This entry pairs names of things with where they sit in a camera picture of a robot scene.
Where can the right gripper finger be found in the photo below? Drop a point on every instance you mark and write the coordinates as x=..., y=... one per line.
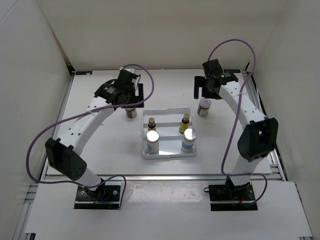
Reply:
x=200, y=81
x=197, y=92

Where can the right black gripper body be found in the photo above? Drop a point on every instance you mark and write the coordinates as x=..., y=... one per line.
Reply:
x=212, y=92

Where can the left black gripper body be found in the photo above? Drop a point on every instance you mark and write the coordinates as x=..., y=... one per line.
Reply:
x=131, y=99

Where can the brown spice jar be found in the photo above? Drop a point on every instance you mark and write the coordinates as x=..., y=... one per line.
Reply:
x=131, y=112
x=204, y=106

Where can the yellow small bottle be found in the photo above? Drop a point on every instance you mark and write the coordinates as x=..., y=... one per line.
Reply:
x=151, y=124
x=184, y=123

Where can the white silver-cap bottle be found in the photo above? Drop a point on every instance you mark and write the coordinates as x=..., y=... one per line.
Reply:
x=152, y=141
x=189, y=139

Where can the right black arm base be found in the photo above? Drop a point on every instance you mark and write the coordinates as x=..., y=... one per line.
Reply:
x=230, y=198

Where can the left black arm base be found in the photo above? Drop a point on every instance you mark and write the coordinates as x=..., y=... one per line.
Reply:
x=108, y=198

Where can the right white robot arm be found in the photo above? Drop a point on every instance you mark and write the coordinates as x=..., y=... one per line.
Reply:
x=259, y=133

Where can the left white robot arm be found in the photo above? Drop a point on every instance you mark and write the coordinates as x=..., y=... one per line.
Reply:
x=64, y=153

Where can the right blue corner label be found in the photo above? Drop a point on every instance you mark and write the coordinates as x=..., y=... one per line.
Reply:
x=234, y=71

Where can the white divided tray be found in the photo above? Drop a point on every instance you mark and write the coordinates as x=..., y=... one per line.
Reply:
x=167, y=123

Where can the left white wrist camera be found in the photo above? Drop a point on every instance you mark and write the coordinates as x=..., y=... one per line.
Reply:
x=128, y=69

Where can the aluminium front rail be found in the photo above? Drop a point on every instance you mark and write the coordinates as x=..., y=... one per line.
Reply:
x=179, y=177

